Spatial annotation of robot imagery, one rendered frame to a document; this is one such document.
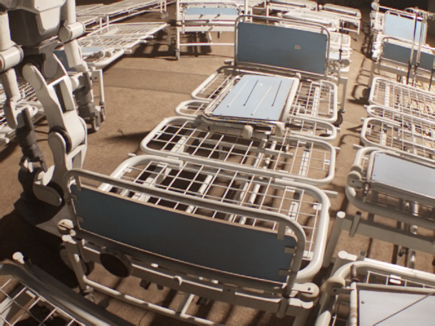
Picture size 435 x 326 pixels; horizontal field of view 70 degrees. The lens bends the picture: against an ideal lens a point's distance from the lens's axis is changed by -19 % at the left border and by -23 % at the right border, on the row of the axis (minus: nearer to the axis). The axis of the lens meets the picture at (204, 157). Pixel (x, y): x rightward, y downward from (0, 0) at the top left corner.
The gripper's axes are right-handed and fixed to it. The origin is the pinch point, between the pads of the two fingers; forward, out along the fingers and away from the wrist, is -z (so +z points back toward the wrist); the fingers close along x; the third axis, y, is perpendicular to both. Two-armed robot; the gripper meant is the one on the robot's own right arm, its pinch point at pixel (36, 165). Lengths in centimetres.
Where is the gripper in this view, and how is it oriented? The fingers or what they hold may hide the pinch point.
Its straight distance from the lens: 161.1
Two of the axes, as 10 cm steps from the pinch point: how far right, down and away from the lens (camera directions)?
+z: -1.9, -8.7, -4.5
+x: 9.2, 0.0, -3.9
